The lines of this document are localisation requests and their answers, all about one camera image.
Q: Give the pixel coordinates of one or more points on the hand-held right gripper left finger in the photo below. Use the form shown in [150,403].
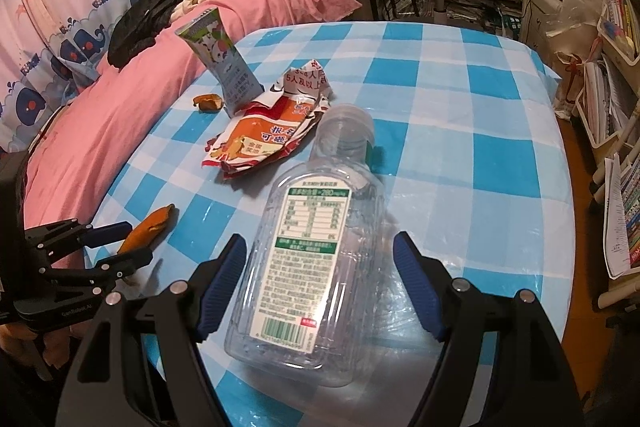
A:
[220,292]

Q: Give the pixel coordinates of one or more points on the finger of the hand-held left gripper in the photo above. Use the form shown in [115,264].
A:
[130,257]
[107,232]

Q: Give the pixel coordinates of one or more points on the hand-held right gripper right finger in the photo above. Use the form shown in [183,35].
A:
[415,292]

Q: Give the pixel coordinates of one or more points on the long orange peel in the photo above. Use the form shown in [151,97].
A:
[150,227]

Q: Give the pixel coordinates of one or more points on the clear plastic bottle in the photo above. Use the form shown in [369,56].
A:
[300,257]

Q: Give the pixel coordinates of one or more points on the red orange printed wrapper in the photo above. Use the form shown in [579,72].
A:
[255,142]

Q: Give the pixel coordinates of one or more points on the dark orange peel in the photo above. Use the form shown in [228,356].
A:
[209,103]

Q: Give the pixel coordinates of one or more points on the drink carton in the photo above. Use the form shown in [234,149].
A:
[225,62]

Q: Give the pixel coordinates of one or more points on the person's left hand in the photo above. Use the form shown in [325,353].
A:
[25,349]

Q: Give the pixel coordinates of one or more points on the pink blanket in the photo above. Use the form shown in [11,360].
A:
[125,97]

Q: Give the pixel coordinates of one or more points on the blue checked tablecloth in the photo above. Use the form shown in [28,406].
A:
[450,132]

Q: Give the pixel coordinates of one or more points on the ship print curtain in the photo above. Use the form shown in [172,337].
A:
[60,32]

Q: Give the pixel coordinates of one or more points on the black jacket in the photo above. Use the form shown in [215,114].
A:
[145,17]

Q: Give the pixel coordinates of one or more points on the row of upright books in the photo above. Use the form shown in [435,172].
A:
[625,217]
[622,12]

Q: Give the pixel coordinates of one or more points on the white book rack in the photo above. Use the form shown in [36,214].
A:
[600,107]

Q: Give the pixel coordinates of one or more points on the power strip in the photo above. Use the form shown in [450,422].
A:
[511,26]

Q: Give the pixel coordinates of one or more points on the white drawer cabinet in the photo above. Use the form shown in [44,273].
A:
[535,12]

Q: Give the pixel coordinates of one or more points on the clear plastic bag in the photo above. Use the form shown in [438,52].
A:
[580,12]

